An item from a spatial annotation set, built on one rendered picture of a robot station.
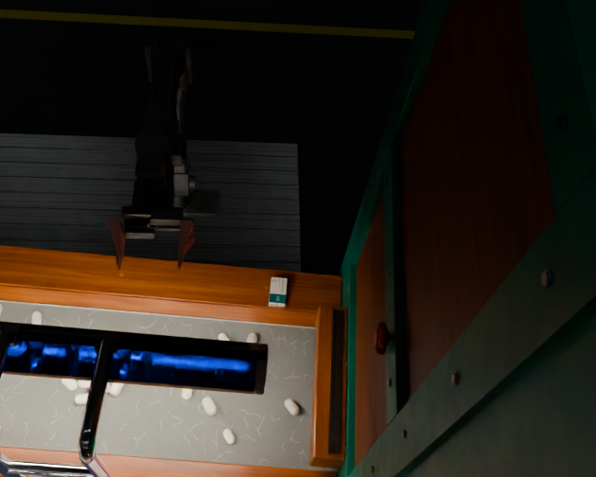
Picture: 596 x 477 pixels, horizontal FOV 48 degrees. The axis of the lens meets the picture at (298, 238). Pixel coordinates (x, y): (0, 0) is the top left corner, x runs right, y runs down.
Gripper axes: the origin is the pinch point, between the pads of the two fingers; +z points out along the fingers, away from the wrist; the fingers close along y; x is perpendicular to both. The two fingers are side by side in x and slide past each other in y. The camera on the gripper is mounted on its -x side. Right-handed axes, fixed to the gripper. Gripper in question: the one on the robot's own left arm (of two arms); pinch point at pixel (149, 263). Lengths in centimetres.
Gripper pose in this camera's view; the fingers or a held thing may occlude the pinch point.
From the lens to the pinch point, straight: 113.7
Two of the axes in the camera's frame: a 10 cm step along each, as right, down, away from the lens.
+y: 10.0, 0.2, 0.9
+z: 0.2, 8.7, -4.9
